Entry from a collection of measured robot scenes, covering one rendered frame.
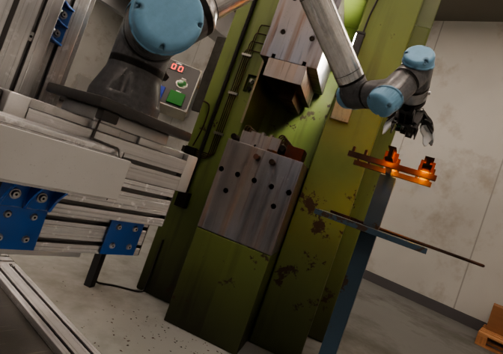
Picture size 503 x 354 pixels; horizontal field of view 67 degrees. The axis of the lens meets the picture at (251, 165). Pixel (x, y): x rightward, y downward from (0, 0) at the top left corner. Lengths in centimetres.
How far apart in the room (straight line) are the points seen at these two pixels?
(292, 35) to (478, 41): 433
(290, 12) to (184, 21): 139
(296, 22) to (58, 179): 159
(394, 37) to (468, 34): 407
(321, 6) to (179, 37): 45
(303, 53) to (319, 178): 62
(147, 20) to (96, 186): 28
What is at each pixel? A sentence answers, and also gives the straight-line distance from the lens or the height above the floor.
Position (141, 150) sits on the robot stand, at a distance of 83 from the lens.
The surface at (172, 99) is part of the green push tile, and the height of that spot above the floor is 99.
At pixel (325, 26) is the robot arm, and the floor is 119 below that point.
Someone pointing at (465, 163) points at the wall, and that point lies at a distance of 550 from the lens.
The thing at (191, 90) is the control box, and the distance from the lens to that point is 193.
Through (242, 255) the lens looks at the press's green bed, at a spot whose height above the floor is 42.
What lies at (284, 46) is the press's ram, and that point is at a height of 144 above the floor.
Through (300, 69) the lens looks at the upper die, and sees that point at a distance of 192.
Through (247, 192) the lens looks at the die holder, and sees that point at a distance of 178.
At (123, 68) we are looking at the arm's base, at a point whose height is 89.
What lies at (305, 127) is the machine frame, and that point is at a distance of 233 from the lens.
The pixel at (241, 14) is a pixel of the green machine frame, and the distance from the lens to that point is 227.
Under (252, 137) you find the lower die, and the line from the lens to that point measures 187.
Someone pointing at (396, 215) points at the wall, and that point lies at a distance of 553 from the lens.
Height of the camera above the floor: 77
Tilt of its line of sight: 2 degrees up
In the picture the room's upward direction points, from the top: 20 degrees clockwise
